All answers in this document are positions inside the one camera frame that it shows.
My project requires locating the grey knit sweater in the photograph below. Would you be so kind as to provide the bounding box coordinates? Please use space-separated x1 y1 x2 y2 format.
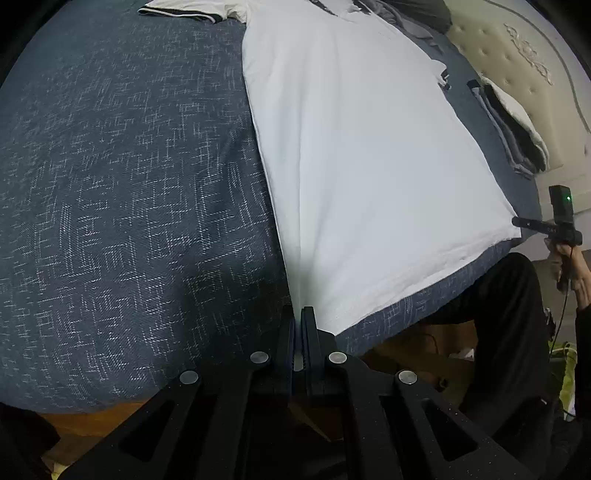
355 1 445 54

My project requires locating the blue patterned bed sheet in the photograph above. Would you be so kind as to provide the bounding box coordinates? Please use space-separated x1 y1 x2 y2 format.
1 1 538 413

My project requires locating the folded clothes stack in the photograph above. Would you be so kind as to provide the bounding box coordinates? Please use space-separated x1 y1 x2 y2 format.
467 77 550 179

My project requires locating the white black-collared polo shirt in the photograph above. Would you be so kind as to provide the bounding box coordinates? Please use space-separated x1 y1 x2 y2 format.
143 0 519 334

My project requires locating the person's right hand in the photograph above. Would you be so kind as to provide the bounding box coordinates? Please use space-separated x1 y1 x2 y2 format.
545 239 591 310

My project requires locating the cream tufted headboard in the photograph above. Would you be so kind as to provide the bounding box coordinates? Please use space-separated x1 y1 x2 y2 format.
447 1 590 195

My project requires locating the wooden bed frame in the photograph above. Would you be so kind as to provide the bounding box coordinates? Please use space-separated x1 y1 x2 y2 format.
43 321 477 466

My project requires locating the dark grey long pillow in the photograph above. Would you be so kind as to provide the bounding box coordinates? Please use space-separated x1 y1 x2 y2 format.
396 0 453 35

